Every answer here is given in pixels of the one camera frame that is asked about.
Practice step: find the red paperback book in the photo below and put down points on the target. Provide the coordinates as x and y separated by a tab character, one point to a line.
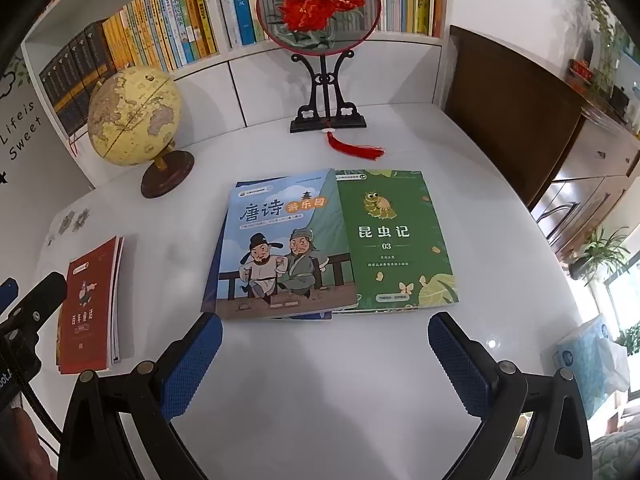
85	310

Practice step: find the blue cartoon figures book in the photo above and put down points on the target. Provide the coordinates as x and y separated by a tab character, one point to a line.
280	240

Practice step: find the blue white tissue pack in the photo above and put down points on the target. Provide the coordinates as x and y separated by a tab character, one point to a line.
592	360

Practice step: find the green insect cover book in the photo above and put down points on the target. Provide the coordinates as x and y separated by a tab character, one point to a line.
395	260

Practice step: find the row of yellow spined books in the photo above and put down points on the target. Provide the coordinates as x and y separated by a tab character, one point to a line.
160	25

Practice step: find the red tassel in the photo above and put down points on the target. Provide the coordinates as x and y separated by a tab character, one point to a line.
357	151

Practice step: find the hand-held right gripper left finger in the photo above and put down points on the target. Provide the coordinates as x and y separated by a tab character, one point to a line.
192	365

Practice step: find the round embroidered flower fan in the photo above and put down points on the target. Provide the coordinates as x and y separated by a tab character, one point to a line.
315	10

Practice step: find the black carved fan stand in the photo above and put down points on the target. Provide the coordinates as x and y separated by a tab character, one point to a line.
327	110

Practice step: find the brown wooden cabinet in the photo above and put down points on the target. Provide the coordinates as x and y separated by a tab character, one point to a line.
590	170

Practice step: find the dark blue book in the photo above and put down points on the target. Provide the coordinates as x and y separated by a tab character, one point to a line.
216	260

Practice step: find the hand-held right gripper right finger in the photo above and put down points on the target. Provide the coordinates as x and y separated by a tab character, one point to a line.
457	365

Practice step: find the yellow antique style globe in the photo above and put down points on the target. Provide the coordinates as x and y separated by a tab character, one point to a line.
130	115

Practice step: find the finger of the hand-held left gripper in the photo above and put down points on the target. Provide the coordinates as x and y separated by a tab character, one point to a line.
37	297
7	294

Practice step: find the row of white blue books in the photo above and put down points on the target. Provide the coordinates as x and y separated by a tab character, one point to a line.
240	5

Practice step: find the tall leafy plant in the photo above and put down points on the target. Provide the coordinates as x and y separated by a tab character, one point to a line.
607	35

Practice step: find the small potted green plant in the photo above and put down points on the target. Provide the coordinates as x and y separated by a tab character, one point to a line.
602	252

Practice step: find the grey quilted cloth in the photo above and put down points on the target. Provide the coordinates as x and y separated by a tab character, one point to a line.
617	457

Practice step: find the white bookshelf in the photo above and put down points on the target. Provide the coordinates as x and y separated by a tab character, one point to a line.
210	90

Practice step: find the row of dark hardcover books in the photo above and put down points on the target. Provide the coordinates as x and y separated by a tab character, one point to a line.
75	75

